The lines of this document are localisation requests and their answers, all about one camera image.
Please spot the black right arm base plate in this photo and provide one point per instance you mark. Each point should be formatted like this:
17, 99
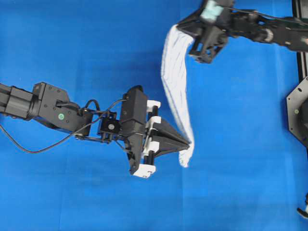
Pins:
297, 112

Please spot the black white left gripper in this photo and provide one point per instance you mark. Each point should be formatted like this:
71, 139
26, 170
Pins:
138, 121

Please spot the teal-white right wrist camera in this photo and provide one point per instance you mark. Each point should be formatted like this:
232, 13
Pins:
211, 11

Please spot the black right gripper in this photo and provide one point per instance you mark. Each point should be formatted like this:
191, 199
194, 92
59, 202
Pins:
208, 41

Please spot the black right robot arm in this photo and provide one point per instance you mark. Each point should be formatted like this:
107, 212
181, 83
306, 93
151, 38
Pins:
216, 20

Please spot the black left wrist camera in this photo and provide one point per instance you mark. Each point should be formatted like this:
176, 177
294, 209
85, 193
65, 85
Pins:
108, 125

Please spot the blue table cloth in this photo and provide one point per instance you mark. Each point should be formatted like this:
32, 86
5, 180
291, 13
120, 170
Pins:
247, 172

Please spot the black aluminium frame rail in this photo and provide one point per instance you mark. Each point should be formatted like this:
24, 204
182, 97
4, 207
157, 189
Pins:
300, 11

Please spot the white blue-striped towel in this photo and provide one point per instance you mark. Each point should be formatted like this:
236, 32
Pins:
174, 79

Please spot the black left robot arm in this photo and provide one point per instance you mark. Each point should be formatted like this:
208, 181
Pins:
51, 107

